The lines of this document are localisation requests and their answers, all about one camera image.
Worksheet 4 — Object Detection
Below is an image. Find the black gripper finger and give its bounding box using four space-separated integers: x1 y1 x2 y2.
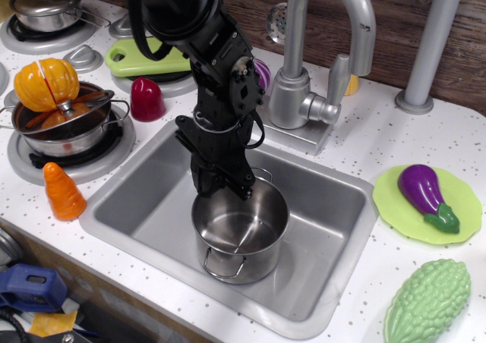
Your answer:
191 156 224 197

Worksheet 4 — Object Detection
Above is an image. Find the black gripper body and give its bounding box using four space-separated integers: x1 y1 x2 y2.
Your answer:
175 115 255 200

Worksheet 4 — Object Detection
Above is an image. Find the stainless steel pot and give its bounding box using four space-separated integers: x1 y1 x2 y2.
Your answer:
191 167 290 285

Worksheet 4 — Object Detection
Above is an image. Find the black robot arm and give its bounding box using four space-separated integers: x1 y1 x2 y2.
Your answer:
128 0 264 200

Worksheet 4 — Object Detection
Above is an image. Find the grey toy sink basin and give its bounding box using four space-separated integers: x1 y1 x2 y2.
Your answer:
80 122 377 339

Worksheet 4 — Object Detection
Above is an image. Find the lidded steel pot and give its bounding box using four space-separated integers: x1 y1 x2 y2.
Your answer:
9 0 111 33

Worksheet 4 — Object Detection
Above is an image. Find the silver toy faucet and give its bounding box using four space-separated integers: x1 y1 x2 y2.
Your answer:
259 0 376 156

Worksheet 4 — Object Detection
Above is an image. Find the dark red toy pepper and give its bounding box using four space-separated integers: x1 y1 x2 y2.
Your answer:
131 77 166 122

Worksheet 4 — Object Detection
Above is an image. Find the purple white striped toy onion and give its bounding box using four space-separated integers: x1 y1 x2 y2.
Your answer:
254 58 271 92

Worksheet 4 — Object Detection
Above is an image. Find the green cutting board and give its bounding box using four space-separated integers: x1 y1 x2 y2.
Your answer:
105 39 191 77

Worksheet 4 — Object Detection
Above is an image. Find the silver strainer ladle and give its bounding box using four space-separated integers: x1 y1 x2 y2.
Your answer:
267 2 287 45

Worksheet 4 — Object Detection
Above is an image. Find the orange toy carrot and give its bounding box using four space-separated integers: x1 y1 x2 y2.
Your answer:
43 162 87 221

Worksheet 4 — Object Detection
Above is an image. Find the yellow toy corn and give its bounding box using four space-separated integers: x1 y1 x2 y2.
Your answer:
344 74 359 96

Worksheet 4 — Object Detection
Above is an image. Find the grey stove knob back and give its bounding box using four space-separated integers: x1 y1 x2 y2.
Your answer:
109 13 133 39

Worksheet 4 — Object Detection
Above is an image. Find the grey stove knob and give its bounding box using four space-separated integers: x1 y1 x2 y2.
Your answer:
109 13 133 39
63 45 103 74

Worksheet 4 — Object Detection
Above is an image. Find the grey stove knob front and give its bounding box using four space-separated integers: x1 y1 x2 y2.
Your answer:
63 45 103 74

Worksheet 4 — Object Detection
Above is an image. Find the grey stove burner front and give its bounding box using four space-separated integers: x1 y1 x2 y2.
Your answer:
7 105 136 186

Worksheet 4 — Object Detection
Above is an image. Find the grey stove burner back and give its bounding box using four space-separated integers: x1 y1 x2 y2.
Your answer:
1 15 96 55

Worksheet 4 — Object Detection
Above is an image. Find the orange toy pumpkin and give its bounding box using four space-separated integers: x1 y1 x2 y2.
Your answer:
14 58 80 112

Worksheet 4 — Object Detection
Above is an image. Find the blue clamp tool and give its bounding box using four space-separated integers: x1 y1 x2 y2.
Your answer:
1 263 68 313

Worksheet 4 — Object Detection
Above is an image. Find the grey vertical pole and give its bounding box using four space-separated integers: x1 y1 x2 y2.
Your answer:
395 0 460 115

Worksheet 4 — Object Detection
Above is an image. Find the purple toy eggplant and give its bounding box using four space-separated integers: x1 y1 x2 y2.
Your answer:
397 164 460 234

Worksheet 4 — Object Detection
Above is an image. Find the light green plate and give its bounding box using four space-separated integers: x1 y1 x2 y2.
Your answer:
373 165 482 245

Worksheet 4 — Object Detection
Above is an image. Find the yellow cloth scrap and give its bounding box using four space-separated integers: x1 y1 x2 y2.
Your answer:
28 311 77 338

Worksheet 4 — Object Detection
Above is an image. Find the green toy bitter melon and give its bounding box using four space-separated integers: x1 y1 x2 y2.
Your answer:
383 259 472 342

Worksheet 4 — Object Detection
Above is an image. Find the steel pan with handles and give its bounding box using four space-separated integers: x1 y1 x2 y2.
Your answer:
2 81 130 157

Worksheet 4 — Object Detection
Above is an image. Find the black cable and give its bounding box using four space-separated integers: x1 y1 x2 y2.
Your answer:
0 308 31 343

